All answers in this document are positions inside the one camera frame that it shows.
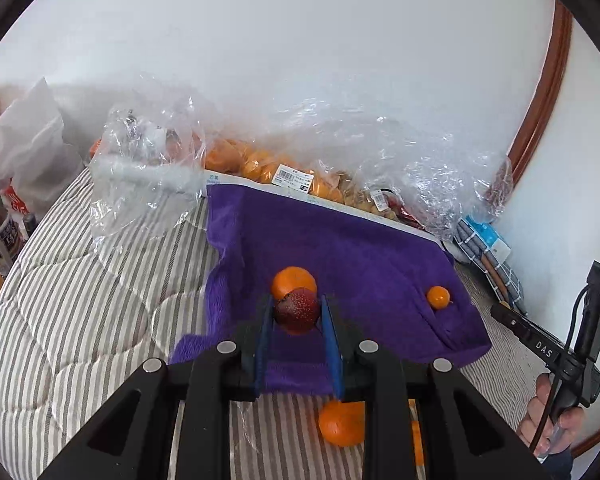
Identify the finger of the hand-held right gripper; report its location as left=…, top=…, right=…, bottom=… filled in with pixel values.
left=490, top=302, right=537, bottom=341

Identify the crumpled clear plastic bag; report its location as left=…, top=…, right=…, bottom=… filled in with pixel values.
left=87, top=77, right=217, bottom=261

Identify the person's right hand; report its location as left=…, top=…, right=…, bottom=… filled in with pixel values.
left=517, top=374, right=587, bottom=463

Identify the white plastic bag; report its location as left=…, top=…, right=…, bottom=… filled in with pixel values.
left=0, top=77, right=86, bottom=221

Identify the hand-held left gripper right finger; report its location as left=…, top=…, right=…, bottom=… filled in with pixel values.
left=321, top=295, right=552, bottom=480

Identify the large orange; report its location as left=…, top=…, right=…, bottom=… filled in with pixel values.
left=318, top=400, right=367, bottom=448
left=271, top=266, right=318, bottom=302

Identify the brown wooden door frame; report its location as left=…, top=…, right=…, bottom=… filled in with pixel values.
left=485, top=0, right=575, bottom=206

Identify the bag of brown small fruits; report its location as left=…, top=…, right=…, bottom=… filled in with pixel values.
left=341, top=180, right=398, bottom=221

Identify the striped grey white quilt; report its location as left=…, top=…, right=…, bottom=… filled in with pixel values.
left=0, top=162, right=556, bottom=480

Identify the blue white tissue pack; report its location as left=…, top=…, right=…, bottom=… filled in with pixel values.
left=462, top=216, right=512, bottom=263

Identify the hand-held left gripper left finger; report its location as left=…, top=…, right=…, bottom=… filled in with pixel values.
left=40, top=294, right=277, bottom=480

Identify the pack of red fruits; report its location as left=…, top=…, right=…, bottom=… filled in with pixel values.
left=380, top=190, right=433, bottom=231

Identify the black cable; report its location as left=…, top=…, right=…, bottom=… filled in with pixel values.
left=527, top=282, right=593, bottom=456

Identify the bag of many oranges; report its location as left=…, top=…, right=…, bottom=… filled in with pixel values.
left=200, top=135, right=348, bottom=202

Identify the grey checked cloth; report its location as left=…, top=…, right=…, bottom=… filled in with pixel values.
left=450, top=220, right=526, bottom=316

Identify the red white packet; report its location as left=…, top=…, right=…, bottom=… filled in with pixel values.
left=4, top=185, right=33, bottom=218

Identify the large clear plastic bag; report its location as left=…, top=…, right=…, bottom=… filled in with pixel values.
left=260, top=95, right=514, bottom=242

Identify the purple towel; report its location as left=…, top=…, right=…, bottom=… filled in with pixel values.
left=169, top=183, right=492, bottom=397

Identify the small orange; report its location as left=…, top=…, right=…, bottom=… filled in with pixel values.
left=426, top=286, right=451, bottom=310

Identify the dark red plum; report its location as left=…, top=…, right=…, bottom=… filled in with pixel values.
left=273, top=287, right=321, bottom=336

